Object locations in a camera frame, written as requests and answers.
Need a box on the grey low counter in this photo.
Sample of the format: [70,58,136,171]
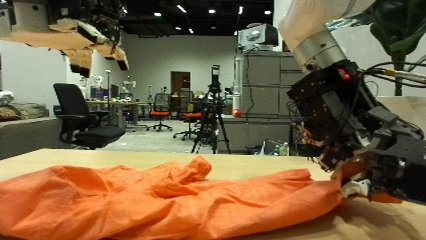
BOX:
[217,114,294,155]

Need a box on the orange seat office chair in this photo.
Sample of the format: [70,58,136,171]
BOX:
[145,93,173,132]
[172,91,203,141]

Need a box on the grey sofa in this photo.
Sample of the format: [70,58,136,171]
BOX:
[0,103,64,160]

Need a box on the brown door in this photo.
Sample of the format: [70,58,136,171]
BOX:
[170,70,192,96]

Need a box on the light office desk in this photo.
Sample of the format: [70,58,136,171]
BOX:
[85,99,150,129]

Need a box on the crinkled silver bag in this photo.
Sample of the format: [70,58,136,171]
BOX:
[0,89,14,105]

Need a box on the green leafy plant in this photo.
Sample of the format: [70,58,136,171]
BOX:
[327,0,426,98]

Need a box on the yellow tipped cable bundle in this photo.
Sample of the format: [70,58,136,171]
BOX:
[361,61,426,89]

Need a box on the grey box device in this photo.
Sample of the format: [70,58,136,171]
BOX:
[237,23,279,52]

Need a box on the orange button shirt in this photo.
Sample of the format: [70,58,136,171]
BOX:
[0,155,403,240]

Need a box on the grey metal cabinet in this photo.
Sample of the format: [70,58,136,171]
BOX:
[241,49,307,118]

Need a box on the black office chair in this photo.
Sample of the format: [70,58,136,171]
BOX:
[52,83,126,150]

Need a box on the brown patterned cushion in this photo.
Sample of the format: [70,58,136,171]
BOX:
[0,103,32,122]

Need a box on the black camera tripod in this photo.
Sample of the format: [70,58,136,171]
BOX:
[190,64,231,155]

